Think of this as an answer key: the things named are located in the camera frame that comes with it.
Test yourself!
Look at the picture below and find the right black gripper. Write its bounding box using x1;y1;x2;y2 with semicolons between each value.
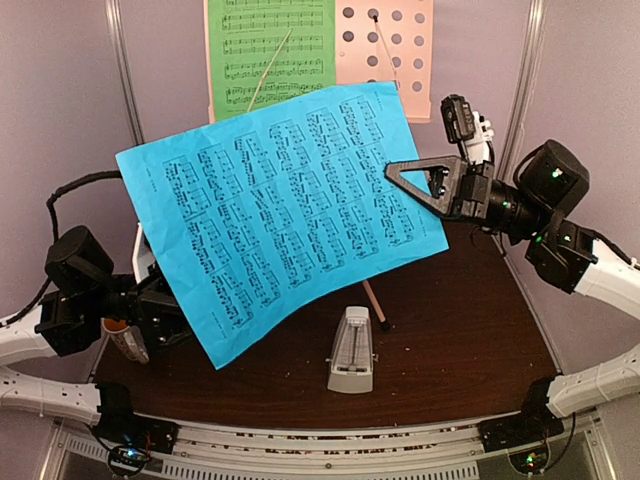
383;153;548;239

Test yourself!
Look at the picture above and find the white metronome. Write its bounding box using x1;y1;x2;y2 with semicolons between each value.
327;306;374;395

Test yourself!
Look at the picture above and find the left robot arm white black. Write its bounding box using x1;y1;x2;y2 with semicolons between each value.
1;226;193;444

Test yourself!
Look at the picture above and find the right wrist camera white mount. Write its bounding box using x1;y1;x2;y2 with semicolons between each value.
440;94;495;165

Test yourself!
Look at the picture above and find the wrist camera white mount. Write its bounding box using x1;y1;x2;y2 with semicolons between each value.
131;223;155;283
440;94;495;165

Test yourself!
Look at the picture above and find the aluminium corner post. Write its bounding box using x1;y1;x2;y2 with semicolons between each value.
104;0;145;146
498;0;547;180

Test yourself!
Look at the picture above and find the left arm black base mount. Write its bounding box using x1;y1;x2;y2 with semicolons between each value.
90;382;179;454

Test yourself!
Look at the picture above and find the pink folding music stand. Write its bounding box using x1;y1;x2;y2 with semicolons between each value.
202;0;435;332

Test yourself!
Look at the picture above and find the blue sheet music paper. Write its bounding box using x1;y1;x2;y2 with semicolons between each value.
116;82;448;368

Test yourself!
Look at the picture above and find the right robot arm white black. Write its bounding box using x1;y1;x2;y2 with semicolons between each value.
384;140;639;317

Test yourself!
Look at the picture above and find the right aluminium corner post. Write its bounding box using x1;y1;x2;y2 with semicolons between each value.
498;0;547;180

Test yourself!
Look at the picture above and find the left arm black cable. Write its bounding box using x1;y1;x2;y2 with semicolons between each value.
0;169;124;321

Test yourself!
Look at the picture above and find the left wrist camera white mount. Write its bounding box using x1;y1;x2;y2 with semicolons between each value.
131;223;155;283

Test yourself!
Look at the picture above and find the green sheet music paper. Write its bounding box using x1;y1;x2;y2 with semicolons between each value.
205;0;336;121

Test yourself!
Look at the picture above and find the white patterned mug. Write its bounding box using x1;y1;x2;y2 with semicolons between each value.
102;318;149;364

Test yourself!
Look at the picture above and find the left aluminium corner post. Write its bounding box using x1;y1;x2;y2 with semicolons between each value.
104;0;145;146

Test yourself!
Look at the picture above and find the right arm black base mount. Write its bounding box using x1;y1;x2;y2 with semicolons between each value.
477;377;564;453

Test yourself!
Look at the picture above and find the front aluminium rail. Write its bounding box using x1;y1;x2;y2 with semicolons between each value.
49;414;616;480

